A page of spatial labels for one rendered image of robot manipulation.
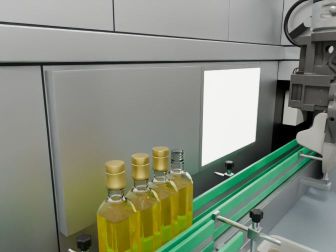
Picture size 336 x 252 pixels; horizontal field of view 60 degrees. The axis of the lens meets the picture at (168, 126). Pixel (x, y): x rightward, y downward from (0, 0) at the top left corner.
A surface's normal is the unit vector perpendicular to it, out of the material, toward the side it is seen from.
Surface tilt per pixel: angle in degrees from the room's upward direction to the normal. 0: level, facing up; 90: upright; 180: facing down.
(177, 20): 90
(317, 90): 90
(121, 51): 90
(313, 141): 80
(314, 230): 0
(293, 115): 90
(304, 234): 0
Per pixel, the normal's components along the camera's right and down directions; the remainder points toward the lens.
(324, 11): -0.66, 0.17
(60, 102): 0.75, 0.15
